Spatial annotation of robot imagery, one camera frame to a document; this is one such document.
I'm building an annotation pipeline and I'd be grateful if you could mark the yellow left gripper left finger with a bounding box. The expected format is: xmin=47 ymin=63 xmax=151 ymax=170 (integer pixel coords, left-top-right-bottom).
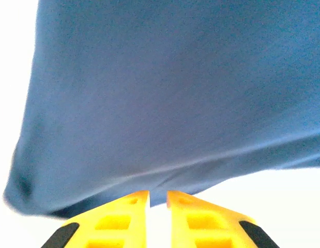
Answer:
xmin=40 ymin=190 xmax=150 ymax=248

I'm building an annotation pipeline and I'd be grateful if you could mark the dark blue t-shirt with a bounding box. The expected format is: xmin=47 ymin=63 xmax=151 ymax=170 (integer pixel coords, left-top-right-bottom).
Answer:
xmin=2 ymin=0 xmax=320 ymax=220

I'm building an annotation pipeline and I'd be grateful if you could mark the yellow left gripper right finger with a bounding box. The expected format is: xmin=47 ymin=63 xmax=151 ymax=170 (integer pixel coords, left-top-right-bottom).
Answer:
xmin=166 ymin=190 xmax=279 ymax=248

